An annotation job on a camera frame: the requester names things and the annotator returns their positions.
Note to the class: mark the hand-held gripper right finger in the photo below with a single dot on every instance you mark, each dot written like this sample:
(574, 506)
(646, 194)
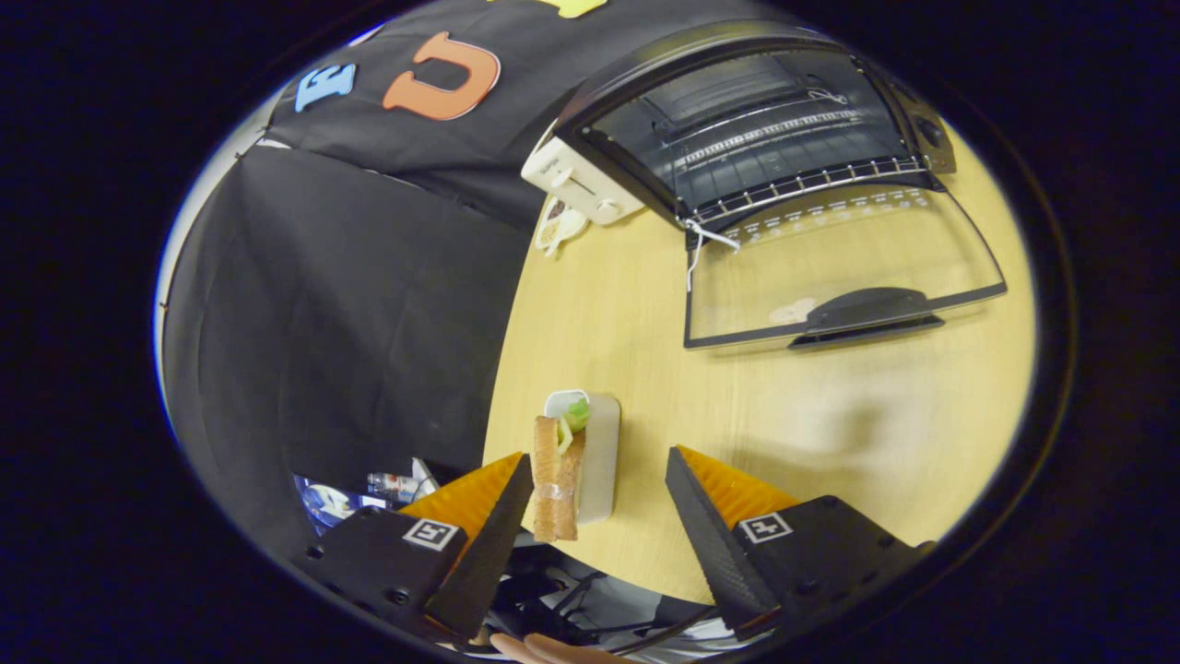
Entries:
(714, 544)

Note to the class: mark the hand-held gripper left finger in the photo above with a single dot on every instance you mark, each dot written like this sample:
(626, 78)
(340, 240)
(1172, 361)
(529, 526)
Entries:
(489, 553)

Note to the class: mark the toast sandwich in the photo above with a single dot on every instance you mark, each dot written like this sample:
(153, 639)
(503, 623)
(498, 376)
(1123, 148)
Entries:
(553, 480)

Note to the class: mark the black toaster oven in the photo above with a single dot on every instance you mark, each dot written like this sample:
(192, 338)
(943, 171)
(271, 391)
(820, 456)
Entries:
(784, 157)

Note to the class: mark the white rectangular tray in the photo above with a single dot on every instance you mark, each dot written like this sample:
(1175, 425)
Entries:
(604, 461)

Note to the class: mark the blue and white package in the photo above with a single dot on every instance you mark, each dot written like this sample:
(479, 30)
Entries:
(323, 503)

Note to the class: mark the small round patterned plate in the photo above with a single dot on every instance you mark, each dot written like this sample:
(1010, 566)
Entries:
(558, 226)

